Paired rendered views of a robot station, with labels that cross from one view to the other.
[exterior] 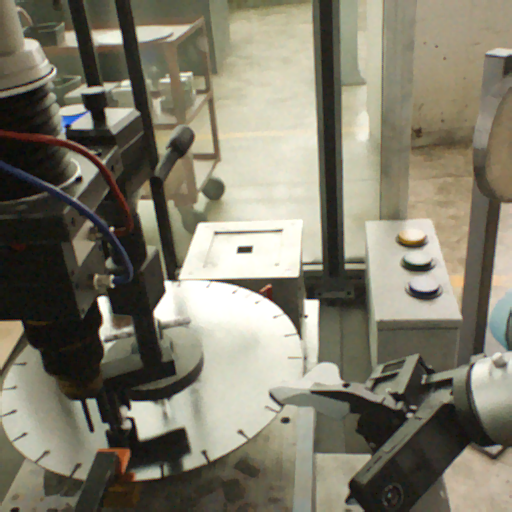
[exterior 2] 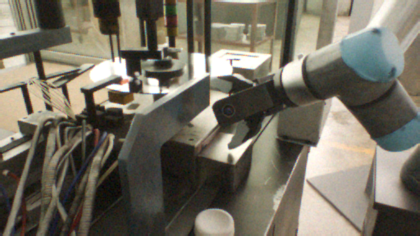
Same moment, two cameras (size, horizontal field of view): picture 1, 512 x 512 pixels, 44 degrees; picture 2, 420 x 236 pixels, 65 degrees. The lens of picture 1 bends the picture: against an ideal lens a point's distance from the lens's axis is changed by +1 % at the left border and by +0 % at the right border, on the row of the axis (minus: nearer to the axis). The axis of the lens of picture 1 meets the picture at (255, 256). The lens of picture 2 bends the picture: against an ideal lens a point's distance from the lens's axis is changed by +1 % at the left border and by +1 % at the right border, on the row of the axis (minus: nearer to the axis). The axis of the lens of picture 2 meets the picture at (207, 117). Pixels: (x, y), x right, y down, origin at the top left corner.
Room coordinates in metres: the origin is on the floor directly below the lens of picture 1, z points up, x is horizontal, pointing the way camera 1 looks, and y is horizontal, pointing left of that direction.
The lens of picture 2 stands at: (-0.12, -0.20, 1.17)
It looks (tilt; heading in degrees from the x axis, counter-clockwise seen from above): 25 degrees down; 17
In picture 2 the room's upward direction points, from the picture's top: straight up
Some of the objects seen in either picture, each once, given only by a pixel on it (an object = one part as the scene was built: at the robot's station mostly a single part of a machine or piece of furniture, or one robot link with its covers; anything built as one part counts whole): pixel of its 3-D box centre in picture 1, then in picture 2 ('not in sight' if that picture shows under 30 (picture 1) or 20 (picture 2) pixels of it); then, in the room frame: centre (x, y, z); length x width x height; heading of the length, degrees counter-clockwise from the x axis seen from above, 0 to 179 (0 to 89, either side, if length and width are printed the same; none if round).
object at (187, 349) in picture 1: (152, 352); (162, 63); (0.56, 0.13, 0.96); 0.11 x 0.11 x 0.03
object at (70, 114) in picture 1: (75, 120); not in sight; (0.85, 0.22, 1.14); 0.05 x 0.04 x 0.03; 82
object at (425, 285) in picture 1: (423, 289); not in sight; (0.72, -0.23, 0.90); 0.04 x 0.04 x 0.02
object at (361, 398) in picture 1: (354, 405); (235, 86); (0.44, -0.08, 0.97); 0.09 x 0.02 x 0.05; 60
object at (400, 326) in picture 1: (405, 305); (309, 99); (0.79, -0.22, 0.82); 0.28 x 0.11 x 0.15; 172
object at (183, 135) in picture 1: (153, 155); not in sight; (0.51, 0.08, 1.21); 0.08 x 0.06 x 0.03; 172
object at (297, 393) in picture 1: (317, 382); (225, 80); (0.48, -0.05, 0.96); 0.09 x 0.06 x 0.03; 60
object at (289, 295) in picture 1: (248, 287); (235, 80); (0.88, 0.02, 0.82); 0.18 x 0.18 x 0.15; 82
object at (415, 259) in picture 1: (417, 263); not in sight; (0.79, -0.24, 0.90); 0.04 x 0.04 x 0.02
